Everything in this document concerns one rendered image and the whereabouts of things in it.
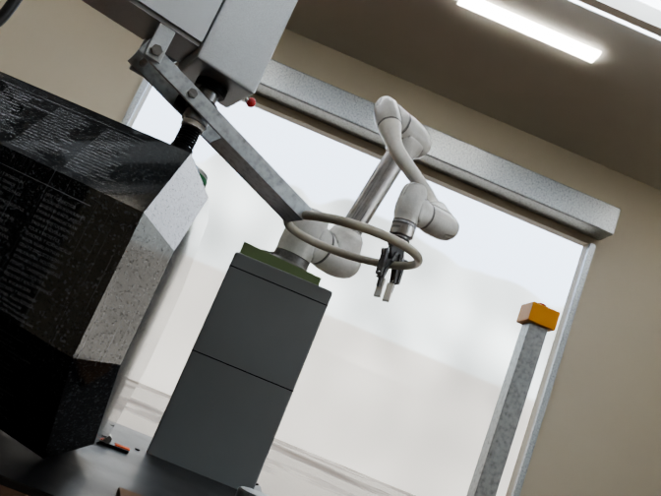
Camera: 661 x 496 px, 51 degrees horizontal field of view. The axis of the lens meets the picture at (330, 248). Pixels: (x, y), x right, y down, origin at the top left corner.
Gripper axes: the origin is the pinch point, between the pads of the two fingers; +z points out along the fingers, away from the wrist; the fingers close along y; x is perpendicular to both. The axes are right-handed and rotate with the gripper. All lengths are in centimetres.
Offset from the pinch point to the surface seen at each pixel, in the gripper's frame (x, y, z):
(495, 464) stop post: 25, -61, 45
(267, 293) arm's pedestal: -38.5, 18.6, 12.4
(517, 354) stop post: 22, -62, 3
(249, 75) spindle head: -4, 81, -39
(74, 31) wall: -537, -40, -227
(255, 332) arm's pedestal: -38, 19, 27
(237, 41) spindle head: -6, 87, -46
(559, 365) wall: -163, -466, -61
